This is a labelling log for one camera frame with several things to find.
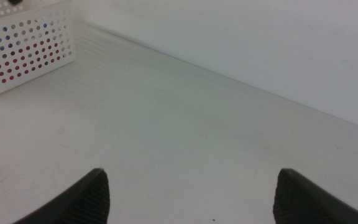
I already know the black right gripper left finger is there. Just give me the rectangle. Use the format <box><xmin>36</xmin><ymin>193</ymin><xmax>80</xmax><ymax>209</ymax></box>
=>
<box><xmin>12</xmin><ymin>167</ymin><xmax>111</xmax><ymax>224</ymax></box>

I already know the red soda can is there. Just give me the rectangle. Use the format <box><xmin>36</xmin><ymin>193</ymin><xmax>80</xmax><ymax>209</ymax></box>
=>
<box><xmin>0</xmin><ymin>39</ymin><xmax>62</xmax><ymax>84</ymax></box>

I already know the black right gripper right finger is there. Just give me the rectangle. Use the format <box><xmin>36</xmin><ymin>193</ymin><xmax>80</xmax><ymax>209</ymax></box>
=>
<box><xmin>272</xmin><ymin>168</ymin><xmax>358</xmax><ymax>224</ymax></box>

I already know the white perforated plastic basket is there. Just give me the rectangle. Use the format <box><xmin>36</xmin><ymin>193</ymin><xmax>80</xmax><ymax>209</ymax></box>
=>
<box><xmin>0</xmin><ymin>0</ymin><xmax>75</xmax><ymax>103</ymax></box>

